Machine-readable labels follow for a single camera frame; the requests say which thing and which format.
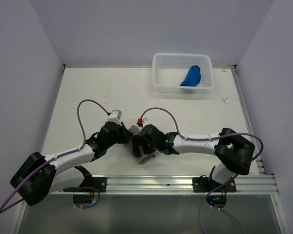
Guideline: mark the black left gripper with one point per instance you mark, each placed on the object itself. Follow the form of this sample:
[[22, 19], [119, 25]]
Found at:
[[126, 134]]

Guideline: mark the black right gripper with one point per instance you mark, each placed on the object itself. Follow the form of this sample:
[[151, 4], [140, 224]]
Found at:
[[135, 140]]

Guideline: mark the grey terry towel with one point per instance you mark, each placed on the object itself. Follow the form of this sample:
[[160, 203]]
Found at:
[[146, 152]]

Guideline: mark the blue microfiber towel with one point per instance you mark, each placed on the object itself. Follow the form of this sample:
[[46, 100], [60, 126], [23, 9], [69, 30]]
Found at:
[[193, 77]]

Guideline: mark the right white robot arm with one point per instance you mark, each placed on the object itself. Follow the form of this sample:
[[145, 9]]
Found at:
[[234, 152]]

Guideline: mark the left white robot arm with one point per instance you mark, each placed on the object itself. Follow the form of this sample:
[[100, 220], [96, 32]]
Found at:
[[40, 175]]

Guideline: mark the white perforated plastic basket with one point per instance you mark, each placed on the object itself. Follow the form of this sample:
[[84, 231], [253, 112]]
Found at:
[[169, 70]]

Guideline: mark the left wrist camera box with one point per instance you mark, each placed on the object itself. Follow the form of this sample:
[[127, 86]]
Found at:
[[115, 116]]

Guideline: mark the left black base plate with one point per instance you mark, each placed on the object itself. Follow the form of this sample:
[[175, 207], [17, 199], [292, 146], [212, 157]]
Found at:
[[99, 183]]

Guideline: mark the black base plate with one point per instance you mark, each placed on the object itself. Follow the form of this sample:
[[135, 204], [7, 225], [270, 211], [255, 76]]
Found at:
[[99, 183], [203, 184]]

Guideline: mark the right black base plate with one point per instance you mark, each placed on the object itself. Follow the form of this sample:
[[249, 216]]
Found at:
[[203, 184]]

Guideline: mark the aluminium mounting rail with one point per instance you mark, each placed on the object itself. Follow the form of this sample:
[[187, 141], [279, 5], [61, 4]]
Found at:
[[181, 185]]

